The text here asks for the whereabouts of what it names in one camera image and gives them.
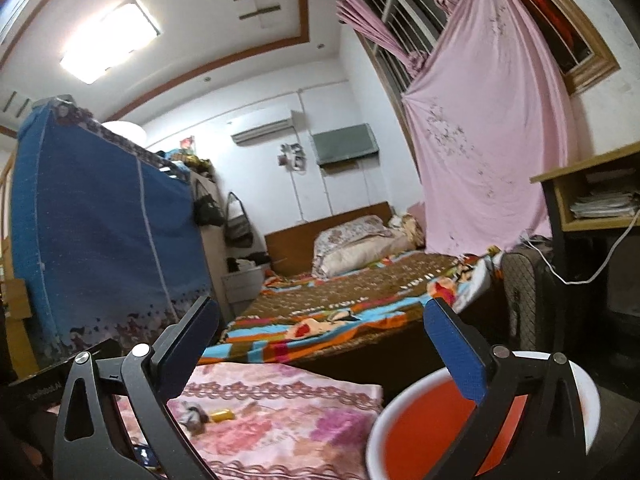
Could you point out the yellow floral cloth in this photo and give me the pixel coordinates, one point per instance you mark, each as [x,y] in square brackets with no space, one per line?
[407,227]

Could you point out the grey wrapper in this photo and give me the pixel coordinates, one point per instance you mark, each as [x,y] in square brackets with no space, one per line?
[194,417]

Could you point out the red cloth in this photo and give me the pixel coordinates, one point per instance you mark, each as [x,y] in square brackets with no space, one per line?
[540,0]

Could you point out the rectangular ceiling light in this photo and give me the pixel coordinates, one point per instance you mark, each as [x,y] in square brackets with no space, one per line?
[110,40]

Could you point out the blue fabric wardrobe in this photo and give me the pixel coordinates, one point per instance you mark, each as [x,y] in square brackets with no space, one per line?
[100,235]

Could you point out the wooden desk with shelf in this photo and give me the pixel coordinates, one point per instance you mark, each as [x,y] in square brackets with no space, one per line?
[575,172]

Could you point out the green covered wall television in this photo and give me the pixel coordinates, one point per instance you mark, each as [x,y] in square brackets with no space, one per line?
[344,144]

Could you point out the small yellow packet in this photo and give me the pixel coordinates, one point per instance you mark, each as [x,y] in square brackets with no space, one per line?
[222,415]

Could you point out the beige pillow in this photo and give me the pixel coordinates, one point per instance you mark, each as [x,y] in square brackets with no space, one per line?
[365,255]

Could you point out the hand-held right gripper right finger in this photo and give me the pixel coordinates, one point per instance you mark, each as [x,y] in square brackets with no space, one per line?
[457,355]

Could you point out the white nightstand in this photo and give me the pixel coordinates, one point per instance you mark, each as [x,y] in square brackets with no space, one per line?
[242,285]

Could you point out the brown wooden bed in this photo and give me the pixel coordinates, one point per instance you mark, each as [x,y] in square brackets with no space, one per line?
[290,245]

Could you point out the orange basin with white rim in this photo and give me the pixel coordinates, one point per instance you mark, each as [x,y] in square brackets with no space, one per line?
[415,430]

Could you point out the wall socket with chargers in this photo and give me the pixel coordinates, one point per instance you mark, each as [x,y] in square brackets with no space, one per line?
[292,156]

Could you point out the floral pillow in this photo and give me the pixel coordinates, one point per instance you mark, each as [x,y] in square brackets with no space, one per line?
[350,232]

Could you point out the tall beige cupboard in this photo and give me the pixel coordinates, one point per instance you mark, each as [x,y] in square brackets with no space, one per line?
[212,260]

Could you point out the light wooden cabinet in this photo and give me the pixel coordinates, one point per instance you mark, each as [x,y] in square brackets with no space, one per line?
[15,300]

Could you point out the clutter on cupboard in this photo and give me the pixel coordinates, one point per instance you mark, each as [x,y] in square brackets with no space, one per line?
[192,164]

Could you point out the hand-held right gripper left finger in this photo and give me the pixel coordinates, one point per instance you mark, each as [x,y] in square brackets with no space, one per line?
[187,355]

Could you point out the pink floral blanket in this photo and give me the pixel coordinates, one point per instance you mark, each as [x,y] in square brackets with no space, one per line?
[280,425]

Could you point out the stack of papers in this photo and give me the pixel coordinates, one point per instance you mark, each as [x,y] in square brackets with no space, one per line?
[600,205]

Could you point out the white air conditioner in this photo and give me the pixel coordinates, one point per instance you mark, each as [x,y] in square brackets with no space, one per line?
[262,131]

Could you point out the black handbag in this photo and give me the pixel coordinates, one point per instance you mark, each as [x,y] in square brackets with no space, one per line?
[207,210]

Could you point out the grey tote bag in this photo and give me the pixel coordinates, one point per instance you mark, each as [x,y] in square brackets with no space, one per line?
[239,227]

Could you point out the dark blue patterned sock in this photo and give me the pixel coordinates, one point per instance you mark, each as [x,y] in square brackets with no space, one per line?
[146,456]

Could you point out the pink hanging sheet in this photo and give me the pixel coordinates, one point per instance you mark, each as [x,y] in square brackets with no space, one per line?
[480,135]

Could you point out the dark clothes pile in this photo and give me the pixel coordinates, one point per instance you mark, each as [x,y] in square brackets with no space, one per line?
[245,261]

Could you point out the black quilted bag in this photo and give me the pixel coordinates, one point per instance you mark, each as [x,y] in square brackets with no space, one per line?
[525,300]

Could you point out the barred window with wooden frame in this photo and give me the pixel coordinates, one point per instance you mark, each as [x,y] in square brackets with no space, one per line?
[400,15]

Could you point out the bed with colourful blanket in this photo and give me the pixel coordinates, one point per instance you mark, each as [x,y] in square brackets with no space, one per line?
[325,295]

